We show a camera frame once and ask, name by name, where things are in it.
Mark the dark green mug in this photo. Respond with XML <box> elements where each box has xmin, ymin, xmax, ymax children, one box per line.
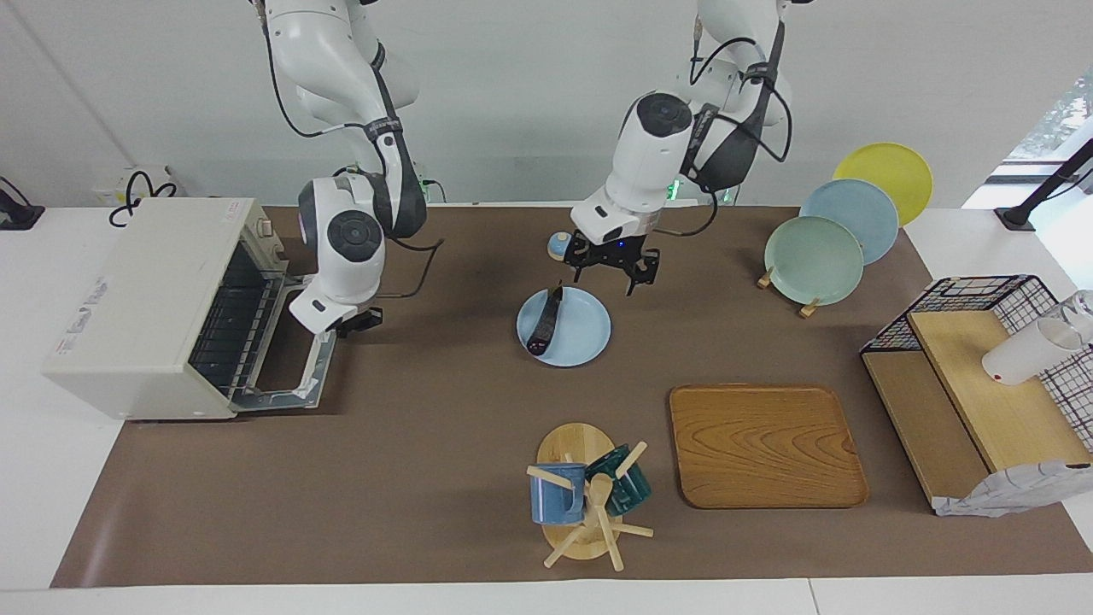
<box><xmin>585</xmin><ymin>444</ymin><xmax>653</xmax><ymax>517</ymax></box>

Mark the wooden mug tree stand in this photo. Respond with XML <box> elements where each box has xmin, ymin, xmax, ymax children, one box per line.
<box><xmin>526</xmin><ymin>422</ymin><xmax>656</xmax><ymax>572</ymax></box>

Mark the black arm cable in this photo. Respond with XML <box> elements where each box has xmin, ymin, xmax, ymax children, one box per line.
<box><xmin>374</xmin><ymin>237</ymin><xmax>446</xmax><ymax>301</ymax></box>
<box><xmin>661</xmin><ymin>36</ymin><xmax>793</xmax><ymax>238</ymax></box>

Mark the wooden serving tray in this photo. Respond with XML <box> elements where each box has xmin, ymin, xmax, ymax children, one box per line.
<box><xmin>669</xmin><ymin>384</ymin><xmax>870</xmax><ymax>511</ymax></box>

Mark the black clamp stand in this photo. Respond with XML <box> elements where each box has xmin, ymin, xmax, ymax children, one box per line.
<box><xmin>994</xmin><ymin>137</ymin><xmax>1093</xmax><ymax>232</ymax></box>
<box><xmin>0</xmin><ymin>175</ymin><xmax>46</xmax><ymax>232</ymax></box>

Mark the oven glass door with handle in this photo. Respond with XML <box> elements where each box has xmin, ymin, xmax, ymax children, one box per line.
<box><xmin>225</xmin><ymin>272</ymin><xmax>339</xmax><ymax>413</ymax></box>

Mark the blue mug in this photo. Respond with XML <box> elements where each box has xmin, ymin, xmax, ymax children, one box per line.
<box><xmin>529</xmin><ymin>463</ymin><xmax>589</xmax><ymax>526</ymax></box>

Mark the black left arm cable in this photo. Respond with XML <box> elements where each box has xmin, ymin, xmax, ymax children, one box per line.
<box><xmin>661</xmin><ymin>36</ymin><xmax>793</xmax><ymax>238</ymax></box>

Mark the black wire basket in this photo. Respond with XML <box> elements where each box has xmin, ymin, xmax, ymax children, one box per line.
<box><xmin>860</xmin><ymin>274</ymin><xmax>1093</xmax><ymax>454</ymax></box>

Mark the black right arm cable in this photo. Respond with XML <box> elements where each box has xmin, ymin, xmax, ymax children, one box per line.
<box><xmin>374</xmin><ymin>237</ymin><xmax>446</xmax><ymax>301</ymax></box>

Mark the white marbled cloth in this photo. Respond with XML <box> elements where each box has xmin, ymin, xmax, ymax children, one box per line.
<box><xmin>933</xmin><ymin>460</ymin><xmax>1093</xmax><ymax>519</ymax></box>

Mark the yellow plate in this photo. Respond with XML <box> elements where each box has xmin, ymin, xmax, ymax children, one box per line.
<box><xmin>832</xmin><ymin>142</ymin><xmax>934</xmax><ymax>228</ymax></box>

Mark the metal oven wire rack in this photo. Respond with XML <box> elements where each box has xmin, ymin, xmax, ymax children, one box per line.
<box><xmin>189</xmin><ymin>243</ymin><xmax>284</xmax><ymax>400</ymax></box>

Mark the light green plate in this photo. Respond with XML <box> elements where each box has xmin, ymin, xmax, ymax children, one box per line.
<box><xmin>763</xmin><ymin>215</ymin><xmax>866</xmax><ymax>307</ymax></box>

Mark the cream toaster oven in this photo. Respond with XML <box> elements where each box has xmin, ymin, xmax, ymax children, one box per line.
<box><xmin>42</xmin><ymin>196</ymin><xmax>288</xmax><ymax>422</ymax></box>

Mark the dark purple eggplant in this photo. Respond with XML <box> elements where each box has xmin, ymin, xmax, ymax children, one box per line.
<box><xmin>526</xmin><ymin>281</ymin><xmax>565</xmax><ymax>358</ymax></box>

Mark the wooden plate rack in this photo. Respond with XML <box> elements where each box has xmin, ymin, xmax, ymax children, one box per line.
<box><xmin>757</xmin><ymin>266</ymin><xmax>826</xmax><ymax>319</ymax></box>

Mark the wooden two-tier shelf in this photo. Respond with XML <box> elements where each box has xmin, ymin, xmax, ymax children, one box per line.
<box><xmin>861</xmin><ymin>309</ymin><xmax>1093</xmax><ymax>513</ymax></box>

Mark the light blue plate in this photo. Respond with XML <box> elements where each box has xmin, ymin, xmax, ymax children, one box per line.
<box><xmin>799</xmin><ymin>178</ymin><xmax>901</xmax><ymax>267</ymax></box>
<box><xmin>516</xmin><ymin>286</ymin><xmax>613</xmax><ymax>369</ymax></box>

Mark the white cylindrical cup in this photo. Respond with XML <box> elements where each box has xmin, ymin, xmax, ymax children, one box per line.
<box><xmin>981</xmin><ymin>317</ymin><xmax>1084</xmax><ymax>387</ymax></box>

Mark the black power cable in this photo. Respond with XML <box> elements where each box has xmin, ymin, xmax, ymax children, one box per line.
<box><xmin>108</xmin><ymin>169</ymin><xmax>181</xmax><ymax>228</ymax></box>

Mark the brown table mat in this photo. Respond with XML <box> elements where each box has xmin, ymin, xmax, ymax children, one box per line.
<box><xmin>50</xmin><ymin>205</ymin><xmax>1093</xmax><ymax>589</ymax></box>

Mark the clear glass cup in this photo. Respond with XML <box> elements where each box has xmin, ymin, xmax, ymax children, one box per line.
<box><xmin>1059</xmin><ymin>290</ymin><xmax>1093</xmax><ymax>347</ymax></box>

